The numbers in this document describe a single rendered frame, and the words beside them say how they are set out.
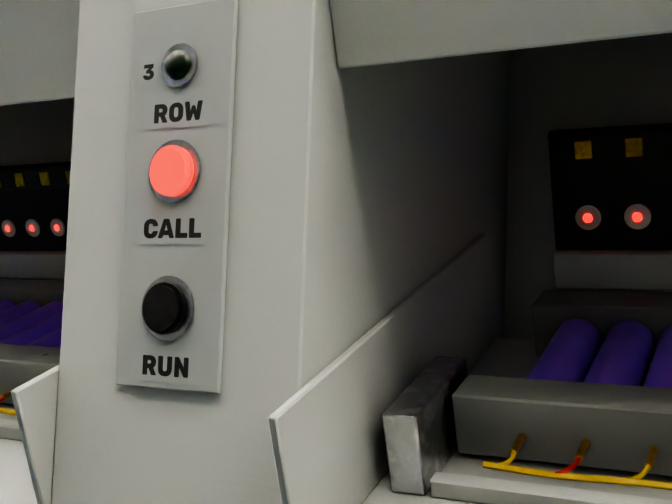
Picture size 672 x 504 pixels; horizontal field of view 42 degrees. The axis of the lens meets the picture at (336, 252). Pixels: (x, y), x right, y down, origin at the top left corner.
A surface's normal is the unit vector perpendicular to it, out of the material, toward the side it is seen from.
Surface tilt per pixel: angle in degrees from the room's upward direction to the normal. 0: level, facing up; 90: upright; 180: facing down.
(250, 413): 90
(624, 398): 21
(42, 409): 90
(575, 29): 111
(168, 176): 90
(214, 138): 90
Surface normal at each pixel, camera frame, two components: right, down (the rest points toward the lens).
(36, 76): -0.44, 0.28
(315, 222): 0.89, 0.00
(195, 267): -0.46, -0.07
